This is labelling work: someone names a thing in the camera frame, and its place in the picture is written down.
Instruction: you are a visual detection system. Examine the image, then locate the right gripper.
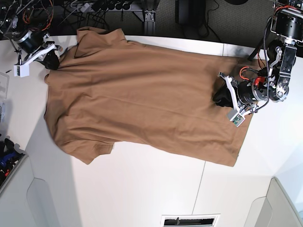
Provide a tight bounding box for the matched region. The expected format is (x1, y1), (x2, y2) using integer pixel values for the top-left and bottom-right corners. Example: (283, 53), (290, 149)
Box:
(13, 32), (62, 70)

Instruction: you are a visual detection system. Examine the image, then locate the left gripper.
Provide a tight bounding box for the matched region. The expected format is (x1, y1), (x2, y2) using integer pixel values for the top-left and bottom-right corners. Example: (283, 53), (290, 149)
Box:
(213, 72), (269, 115)

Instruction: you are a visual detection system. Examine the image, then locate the brown t-shirt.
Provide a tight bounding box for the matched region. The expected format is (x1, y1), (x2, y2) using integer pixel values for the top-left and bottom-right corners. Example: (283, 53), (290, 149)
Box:
(44, 27), (250, 166)

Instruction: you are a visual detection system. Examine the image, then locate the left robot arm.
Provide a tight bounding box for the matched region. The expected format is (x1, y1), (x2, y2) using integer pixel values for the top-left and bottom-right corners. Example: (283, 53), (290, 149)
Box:
(213, 0), (303, 124)

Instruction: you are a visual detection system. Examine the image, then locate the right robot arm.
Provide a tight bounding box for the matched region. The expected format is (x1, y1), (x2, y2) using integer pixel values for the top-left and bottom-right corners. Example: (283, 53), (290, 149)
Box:
(0, 0), (62, 70)

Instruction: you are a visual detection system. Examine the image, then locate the clear plastic box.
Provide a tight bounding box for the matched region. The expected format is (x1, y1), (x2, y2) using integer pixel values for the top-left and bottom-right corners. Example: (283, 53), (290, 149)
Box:
(0, 72), (10, 124)

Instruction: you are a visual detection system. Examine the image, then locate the grey tool bin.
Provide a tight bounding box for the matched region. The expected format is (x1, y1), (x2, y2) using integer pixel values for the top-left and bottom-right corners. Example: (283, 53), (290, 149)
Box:
(0, 138), (25, 188)

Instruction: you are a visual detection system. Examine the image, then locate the white slotted vent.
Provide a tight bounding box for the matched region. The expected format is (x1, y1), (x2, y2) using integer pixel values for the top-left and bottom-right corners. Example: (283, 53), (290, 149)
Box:
(160, 214), (220, 227)

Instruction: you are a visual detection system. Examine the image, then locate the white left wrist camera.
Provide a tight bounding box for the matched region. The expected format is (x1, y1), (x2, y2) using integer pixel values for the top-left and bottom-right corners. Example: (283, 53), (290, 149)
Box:
(227, 109), (245, 127)

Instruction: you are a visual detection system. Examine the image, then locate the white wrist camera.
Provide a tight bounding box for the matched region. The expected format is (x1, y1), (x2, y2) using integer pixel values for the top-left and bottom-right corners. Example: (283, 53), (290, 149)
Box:
(14, 64), (30, 78)
(227, 109), (245, 127)

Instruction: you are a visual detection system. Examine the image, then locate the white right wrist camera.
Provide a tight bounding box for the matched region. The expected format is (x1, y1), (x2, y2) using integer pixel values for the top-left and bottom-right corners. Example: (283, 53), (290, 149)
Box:
(14, 64), (30, 78)

